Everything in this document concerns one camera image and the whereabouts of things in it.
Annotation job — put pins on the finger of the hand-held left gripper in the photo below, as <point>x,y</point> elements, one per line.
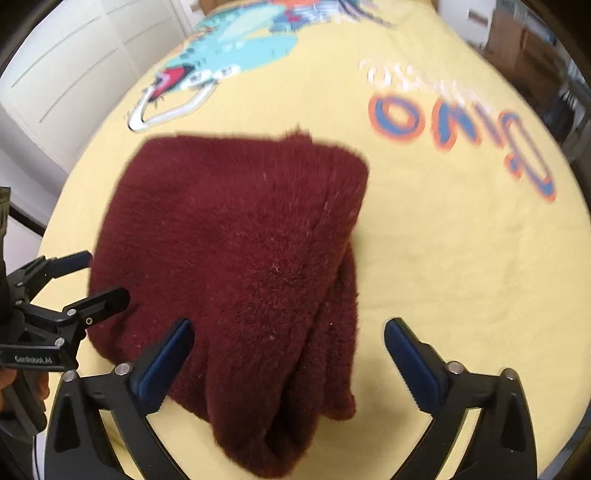
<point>74,261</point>
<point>104,302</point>

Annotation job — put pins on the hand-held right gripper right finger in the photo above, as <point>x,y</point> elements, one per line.
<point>411,360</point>

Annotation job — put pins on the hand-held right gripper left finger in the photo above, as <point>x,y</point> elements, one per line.
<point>166,360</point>

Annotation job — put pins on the maroon knit sweater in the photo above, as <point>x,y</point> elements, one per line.
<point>240,258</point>

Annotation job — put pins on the person's left hand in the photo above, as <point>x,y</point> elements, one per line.
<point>40,387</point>

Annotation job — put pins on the yellow cartoon printed blanket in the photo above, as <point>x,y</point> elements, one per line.
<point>438,230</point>

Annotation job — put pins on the white wardrobe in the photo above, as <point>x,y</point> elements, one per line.
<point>69,78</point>

